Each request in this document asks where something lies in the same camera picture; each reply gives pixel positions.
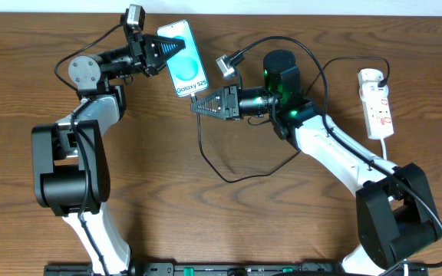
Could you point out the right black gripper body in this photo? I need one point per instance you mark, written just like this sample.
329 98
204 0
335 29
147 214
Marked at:
250 102

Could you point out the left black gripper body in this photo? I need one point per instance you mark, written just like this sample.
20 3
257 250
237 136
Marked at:
137 58

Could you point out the Galaxy smartphone cyan screen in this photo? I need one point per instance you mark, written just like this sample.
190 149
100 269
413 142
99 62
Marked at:
186 68

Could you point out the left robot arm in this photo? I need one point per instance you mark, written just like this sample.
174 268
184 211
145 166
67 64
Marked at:
71 174

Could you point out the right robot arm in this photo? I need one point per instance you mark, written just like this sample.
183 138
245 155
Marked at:
396 213

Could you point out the white USB charger adapter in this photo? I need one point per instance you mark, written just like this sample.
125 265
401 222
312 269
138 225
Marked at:
370 91

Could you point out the white power strip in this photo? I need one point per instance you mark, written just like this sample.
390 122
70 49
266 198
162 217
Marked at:
377 113

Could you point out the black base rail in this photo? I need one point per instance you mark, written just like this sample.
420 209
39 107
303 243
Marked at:
169 269

